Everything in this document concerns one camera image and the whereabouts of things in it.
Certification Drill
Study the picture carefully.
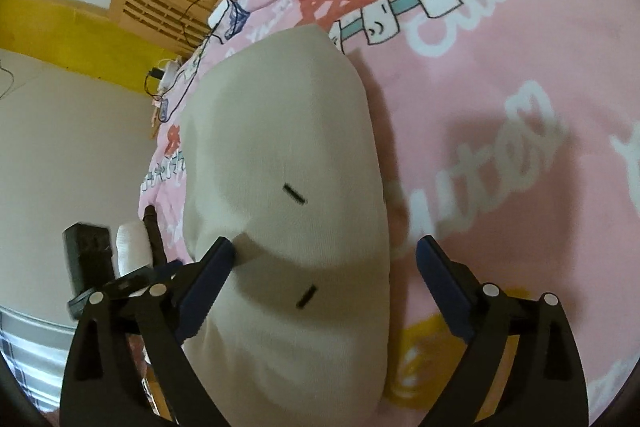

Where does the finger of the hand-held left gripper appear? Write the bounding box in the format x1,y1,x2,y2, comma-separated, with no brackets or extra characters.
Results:
143,205,167,269

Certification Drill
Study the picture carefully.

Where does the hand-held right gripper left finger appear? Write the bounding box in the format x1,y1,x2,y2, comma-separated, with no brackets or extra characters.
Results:
60,237,236,427

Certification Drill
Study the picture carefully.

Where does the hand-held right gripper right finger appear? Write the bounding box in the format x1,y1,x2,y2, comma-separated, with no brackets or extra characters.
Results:
416,235,591,427

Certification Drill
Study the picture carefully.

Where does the beige garment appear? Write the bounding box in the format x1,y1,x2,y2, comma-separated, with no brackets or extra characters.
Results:
177,25,393,427

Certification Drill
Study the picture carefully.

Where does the white plug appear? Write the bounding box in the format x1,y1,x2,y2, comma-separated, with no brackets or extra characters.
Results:
159,58,182,92

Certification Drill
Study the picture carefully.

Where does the pink printed blanket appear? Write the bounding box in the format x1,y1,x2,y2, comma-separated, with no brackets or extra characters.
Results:
137,0,640,427

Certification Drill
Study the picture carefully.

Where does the white charger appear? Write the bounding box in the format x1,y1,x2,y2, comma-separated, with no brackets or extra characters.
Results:
207,2,233,28

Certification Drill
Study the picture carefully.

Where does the black cable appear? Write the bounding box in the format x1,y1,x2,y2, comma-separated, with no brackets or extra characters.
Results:
177,0,237,58

